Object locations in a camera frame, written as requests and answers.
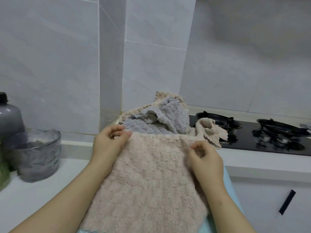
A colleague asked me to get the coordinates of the person's left hand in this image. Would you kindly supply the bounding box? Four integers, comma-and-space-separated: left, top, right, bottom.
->
89, 125, 133, 168

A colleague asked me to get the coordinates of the person's right hand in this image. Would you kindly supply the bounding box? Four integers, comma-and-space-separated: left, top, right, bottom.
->
187, 141, 224, 187

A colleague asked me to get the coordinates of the large beige fluffy towel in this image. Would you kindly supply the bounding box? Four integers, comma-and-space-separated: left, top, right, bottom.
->
79, 132, 222, 233

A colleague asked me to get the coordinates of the person's left forearm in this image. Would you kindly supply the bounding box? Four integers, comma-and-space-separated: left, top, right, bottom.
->
9, 160, 115, 233

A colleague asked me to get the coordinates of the person's right forearm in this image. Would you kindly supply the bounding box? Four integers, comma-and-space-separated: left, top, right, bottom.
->
194, 181, 257, 233

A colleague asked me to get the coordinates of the small crumpled beige towel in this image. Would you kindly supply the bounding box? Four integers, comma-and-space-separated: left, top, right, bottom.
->
194, 118, 229, 150

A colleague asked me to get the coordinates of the grey and beige fluffy towel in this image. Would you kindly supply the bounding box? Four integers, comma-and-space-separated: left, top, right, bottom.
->
119, 91, 191, 135

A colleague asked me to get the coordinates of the black stove burner grate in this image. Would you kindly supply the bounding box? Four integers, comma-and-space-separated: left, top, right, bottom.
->
195, 111, 242, 131
252, 118, 311, 146

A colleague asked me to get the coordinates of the black glass gas stove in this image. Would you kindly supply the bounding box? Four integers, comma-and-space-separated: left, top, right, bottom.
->
188, 114, 311, 157

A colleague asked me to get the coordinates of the white cabinet door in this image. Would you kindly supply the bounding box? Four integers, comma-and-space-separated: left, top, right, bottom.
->
228, 177, 311, 233

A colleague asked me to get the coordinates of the ribbed clear glass bowl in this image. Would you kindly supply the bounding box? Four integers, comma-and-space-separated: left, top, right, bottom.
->
8, 129, 62, 183

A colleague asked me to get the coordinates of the grey bottle with black cap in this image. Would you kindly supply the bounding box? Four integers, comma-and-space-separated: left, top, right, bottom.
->
0, 92, 26, 144

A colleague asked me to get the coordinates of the black cabinet handle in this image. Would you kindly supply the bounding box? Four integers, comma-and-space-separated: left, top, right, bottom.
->
278, 189, 296, 216

